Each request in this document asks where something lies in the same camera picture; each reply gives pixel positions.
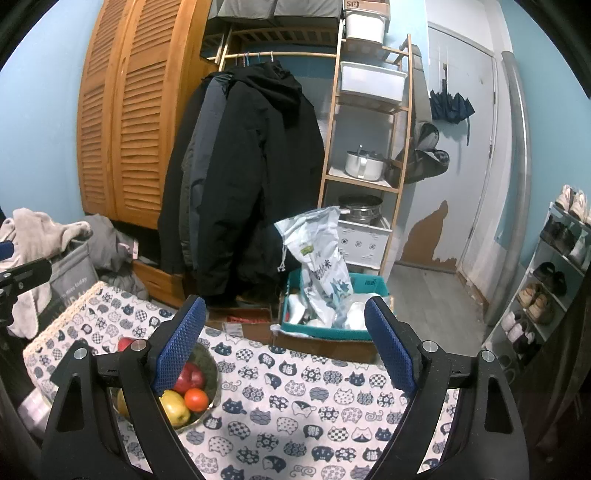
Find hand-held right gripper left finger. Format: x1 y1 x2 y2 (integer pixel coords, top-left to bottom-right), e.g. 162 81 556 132
41 295 208 480

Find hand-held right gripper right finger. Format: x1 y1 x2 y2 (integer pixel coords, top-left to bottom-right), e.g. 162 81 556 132
364 296 529 480

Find green glass bowl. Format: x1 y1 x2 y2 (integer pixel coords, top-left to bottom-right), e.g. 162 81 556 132
108 339 222 433

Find orange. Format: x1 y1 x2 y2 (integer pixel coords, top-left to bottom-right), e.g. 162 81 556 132
183 387 210 413

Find clear plastic bag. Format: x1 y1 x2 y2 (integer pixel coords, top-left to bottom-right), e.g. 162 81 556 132
334 292 380 331

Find grey tote bag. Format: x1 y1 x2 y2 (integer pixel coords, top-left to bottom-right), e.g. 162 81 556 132
48 242 101 308

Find wooden drawer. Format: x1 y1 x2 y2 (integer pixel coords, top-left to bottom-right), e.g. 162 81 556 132
133 260 195 308

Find brown cardboard box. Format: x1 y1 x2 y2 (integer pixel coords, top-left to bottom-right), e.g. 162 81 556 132
270 295 396 366

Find flat cardboard box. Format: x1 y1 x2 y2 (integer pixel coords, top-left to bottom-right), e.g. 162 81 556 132
207 306 279 345

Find grey sweatshirt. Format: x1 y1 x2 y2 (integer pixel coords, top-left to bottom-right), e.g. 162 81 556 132
85 214 149 302

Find teal plastic crate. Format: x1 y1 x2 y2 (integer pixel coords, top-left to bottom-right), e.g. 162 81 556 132
279 270 391 343

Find white patterned basket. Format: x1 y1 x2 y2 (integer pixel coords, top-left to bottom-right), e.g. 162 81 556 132
337 215 393 271

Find cat print tablecloth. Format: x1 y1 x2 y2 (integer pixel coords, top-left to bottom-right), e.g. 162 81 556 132
23 281 463 480

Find white rice bag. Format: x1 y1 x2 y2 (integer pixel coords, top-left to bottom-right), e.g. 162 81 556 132
274 206 356 329

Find steel pot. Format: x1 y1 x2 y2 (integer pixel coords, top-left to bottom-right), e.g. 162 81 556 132
338 194 384 222

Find shoe rack with shoes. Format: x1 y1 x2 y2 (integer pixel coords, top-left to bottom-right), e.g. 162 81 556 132
501 184 591 357

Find white shoe rack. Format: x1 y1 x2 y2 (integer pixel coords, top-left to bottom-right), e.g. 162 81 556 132
482 200 591 380

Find dark brown coat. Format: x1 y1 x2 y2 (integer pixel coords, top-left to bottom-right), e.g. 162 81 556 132
512 295 591 464

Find black hooded coat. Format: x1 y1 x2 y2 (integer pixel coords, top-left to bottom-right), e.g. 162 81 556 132
196 60 327 297

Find white pot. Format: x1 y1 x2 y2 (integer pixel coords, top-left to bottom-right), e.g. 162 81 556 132
345 146 387 181

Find olive hanging bag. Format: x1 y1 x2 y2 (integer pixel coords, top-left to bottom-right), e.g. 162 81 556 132
385 120 451 186

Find wooden louvered wardrobe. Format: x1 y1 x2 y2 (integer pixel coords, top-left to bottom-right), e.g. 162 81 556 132
76 0 219 230

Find grey jacket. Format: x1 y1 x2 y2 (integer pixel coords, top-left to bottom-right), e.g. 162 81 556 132
179 74 232 278

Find grey door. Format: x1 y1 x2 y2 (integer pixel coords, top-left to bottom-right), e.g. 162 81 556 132
392 23 502 278

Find wooden shelf rack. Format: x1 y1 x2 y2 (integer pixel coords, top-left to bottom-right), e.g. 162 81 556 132
318 32 415 278

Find metal pipe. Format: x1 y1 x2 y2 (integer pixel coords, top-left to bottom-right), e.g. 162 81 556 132
501 51 532 260

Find dark blue umbrella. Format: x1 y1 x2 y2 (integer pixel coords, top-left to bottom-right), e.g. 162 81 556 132
429 89 476 147

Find small white storage bin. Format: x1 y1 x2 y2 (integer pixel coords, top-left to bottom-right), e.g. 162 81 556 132
345 9 387 45

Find grey fabric storage box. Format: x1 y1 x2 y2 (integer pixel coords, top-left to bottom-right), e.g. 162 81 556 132
216 0 343 22

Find wooden clothes rail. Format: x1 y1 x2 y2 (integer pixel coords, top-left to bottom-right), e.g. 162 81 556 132
200 25 343 70

